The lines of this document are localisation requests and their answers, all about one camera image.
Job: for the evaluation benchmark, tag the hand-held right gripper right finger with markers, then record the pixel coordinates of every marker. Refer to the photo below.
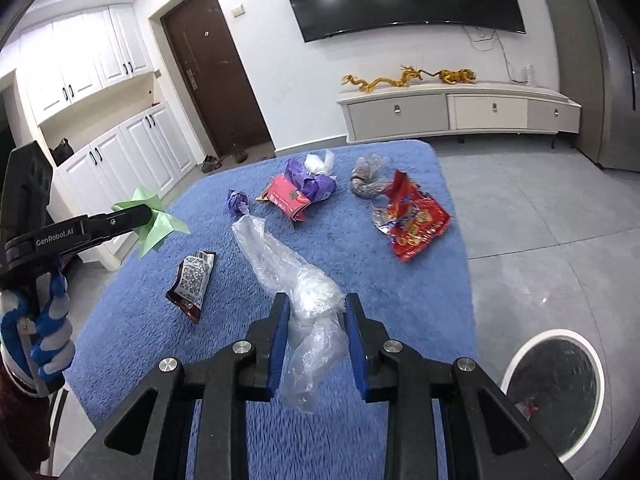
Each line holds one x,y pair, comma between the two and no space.
356,347

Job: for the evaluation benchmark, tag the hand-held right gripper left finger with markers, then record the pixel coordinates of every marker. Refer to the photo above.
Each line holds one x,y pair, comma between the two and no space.
280,342

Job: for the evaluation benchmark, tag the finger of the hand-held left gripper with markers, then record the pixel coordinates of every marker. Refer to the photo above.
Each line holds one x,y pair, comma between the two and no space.
117,222

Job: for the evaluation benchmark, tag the green paper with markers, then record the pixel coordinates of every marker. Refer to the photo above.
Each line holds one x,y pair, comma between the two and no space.
157,232

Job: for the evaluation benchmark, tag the clear plastic bag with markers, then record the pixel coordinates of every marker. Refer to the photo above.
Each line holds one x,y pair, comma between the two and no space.
300,285

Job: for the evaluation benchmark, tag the purple wrapper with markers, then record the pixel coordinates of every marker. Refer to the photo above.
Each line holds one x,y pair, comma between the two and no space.
312,185

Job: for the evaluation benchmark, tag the grey plastic bag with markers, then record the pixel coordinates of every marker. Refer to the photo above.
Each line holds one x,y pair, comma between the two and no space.
367,175

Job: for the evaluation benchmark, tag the white round bin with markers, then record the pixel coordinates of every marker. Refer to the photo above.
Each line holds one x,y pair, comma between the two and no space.
555,390

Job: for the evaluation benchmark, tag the person's left forearm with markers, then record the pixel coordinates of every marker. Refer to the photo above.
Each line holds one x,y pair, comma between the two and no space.
20,425

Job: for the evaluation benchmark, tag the person's left hand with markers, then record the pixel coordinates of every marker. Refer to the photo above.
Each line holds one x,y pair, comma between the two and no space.
52,340

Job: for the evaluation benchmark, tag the blue fluffy blanket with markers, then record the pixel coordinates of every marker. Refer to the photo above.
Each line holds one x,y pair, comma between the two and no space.
390,305

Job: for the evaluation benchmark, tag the dark bag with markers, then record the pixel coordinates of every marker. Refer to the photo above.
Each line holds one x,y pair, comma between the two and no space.
61,152

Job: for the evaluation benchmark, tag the white lower cupboards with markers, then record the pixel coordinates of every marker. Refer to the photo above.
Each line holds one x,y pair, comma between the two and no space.
140,155

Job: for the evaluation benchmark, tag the white cupboards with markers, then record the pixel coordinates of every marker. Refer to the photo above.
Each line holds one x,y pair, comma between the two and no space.
140,155
80,65

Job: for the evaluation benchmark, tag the brown snack wrapper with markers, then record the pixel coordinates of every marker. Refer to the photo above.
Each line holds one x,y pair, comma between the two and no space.
192,282

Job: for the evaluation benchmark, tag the brown shoe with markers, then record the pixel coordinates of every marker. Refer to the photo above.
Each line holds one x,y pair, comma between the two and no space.
240,154
211,164

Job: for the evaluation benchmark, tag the small purple wrapper ball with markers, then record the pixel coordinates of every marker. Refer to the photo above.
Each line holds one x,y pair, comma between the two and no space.
237,201

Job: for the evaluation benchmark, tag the white upper cupboards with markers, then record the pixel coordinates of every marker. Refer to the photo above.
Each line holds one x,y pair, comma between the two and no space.
80,65

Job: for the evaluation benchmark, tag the pink red snack packet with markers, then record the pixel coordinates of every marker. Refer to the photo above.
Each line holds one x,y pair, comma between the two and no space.
285,195

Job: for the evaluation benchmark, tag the brown door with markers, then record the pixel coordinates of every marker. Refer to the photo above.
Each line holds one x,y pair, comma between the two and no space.
215,75

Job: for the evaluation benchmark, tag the small red wrapper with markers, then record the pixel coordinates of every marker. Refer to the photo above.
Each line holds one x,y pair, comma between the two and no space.
527,406

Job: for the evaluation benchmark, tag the white grey television cabinet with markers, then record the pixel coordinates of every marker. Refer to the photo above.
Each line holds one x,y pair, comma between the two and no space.
400,117

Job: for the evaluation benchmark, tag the golden dragon figurine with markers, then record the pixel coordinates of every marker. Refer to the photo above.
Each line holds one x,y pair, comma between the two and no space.
380,81

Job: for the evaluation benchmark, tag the golden tiger figurine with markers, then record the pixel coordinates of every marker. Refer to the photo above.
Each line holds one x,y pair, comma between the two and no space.
456,76

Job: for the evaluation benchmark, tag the grey refrigerator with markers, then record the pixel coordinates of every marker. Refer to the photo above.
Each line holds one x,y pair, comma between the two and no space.
615,95

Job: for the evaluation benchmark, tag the white wall switch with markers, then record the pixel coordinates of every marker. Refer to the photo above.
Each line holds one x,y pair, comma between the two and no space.
238,10

